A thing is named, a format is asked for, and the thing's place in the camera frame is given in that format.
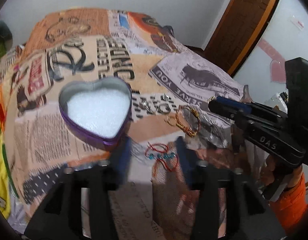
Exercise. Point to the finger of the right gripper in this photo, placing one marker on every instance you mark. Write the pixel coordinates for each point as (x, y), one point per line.
(231, 109)
(256, 129)

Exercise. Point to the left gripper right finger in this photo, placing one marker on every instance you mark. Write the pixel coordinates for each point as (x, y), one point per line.
(226, 194)

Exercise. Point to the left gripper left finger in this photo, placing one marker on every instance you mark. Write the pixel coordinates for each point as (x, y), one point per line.
(78, 205)

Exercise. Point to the hand in orange sleeve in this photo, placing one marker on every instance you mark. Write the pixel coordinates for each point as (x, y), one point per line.
(291, 208)

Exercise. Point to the brown wooden door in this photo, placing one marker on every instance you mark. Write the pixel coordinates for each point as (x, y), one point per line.
(237, 32)

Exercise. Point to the yellow patterned cloth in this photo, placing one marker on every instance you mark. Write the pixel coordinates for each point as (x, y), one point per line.
(7, 188)

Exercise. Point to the silver stud earring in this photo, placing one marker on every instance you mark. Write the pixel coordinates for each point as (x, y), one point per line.
(165, 97)
(144, 105)

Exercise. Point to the purple heart-shaped tin box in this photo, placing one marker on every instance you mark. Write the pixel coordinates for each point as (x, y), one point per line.
(97, 112)

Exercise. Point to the dark blue bag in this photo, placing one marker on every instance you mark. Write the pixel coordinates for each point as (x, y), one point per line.
(169, 29)

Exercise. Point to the green orange clutter pile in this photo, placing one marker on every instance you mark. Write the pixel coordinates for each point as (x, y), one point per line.
(5, 37)

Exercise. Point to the pink heart wall decoration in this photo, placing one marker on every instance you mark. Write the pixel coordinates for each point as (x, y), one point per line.
(277, 65)

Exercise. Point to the white wall sticker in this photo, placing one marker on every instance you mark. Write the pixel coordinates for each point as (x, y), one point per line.
(298, 23)

